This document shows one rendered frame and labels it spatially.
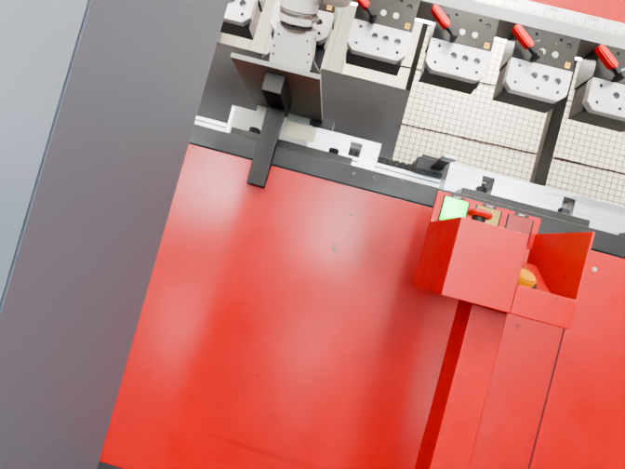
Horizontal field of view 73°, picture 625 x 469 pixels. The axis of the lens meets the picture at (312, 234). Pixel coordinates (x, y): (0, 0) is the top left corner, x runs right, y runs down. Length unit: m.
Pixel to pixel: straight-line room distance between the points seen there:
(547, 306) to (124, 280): 0.57
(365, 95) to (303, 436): 1.20
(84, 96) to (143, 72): 0.07
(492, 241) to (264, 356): 0.54
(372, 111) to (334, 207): 0.79
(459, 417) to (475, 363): 0.09
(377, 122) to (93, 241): 1.39
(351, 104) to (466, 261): 1.11
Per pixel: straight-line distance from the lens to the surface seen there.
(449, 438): 0.77
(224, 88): 1.74
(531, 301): 0.71
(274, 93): 0.88
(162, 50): 0.41
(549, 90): 1.22
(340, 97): 1.68
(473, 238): 0.66
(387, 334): 0.95
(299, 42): 1.04
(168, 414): 1.05
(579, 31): 1.32
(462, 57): 1.19
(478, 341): 0.74
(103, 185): 0.37
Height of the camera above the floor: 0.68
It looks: 1 degrees up
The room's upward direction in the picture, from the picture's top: 15 degrees clockwise
